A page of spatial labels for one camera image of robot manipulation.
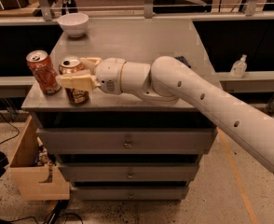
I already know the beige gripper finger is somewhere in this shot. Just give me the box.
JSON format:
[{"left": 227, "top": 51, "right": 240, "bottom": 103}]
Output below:
[
  {"left": 56, "top": 70, "right": 101, "bottom": 91},
  {"left": 80, "top": 57, "right": 102, "bottom": 75}
]

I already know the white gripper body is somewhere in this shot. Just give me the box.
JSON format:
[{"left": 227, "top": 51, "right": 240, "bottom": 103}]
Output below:
[{"left": 95, "top": 58, "right": 126, "bottom": 95}]

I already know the orange soda can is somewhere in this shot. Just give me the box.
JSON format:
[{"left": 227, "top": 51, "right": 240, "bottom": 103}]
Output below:
[{"left": 59, "top": 56, "right": 89, "bottom": 105}]

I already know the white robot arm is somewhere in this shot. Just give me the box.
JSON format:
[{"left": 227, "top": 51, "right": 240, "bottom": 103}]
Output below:
[{"left": 56, "top": 56, "right": 274, "bottom": 174}]

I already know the red coke can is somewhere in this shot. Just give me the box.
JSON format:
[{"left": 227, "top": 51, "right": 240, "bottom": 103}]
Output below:
[{"left": 26, "top": 50, "right": 61, "bottom": 95}]

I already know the white ceramic bowl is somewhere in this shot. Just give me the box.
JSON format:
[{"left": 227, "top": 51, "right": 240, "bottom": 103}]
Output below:
[{"left": 58, "top": 13, "right": 89, "bottom": 37}]

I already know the grey metal railing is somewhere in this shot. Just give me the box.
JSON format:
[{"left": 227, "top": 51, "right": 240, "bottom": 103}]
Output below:
[{"left": 0, "top": 0, "right": 274, "bottom": 27}]

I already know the top grey drawer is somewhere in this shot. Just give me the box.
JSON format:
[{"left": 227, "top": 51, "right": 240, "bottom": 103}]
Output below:
[{"left": 37, "top": 128, "right": 216, "bottom": 155}]

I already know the grey drawer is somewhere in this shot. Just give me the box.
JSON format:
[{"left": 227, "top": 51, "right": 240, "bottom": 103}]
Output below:
[
  {"left": 37, "top": 128, "right": 216, "bottom": 155},
  {"left": 59, "top": 163, "right": 199, "bottom": 183},
  {"left": 71, "top": 187, "right": 188, "bottom": 201}
]

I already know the dark blue snack packet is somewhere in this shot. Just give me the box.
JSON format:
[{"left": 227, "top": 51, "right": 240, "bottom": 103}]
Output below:
[{"left": 175, "top": 56, "right": 191, "bottom": 68}]

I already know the middle grey drawer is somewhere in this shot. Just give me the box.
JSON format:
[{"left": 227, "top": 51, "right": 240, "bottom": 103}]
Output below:
[{"left": 59, "top": 163, "right": 199, "bottom": 183}]

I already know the wooden crate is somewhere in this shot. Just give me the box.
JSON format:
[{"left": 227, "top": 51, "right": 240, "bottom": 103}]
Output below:
[{"left": 9, "top": 116, "right": 70, "bottom": 201}]

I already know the bottom grey drawer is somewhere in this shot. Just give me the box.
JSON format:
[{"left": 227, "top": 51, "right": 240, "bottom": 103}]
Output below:
[{"left": 71, "top": 187, "right": 188, "bottom": 201}]

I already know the clear sanitizer bottle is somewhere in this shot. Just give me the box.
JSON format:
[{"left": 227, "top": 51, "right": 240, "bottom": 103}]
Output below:
[{"left": 230, "top": 54, "right": 247, "bottom": 78}]

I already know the black floor cable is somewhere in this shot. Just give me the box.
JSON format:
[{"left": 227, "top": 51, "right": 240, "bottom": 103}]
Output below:
[{"left": 0, "top": 109, "right": 21, "bottom": 151}]

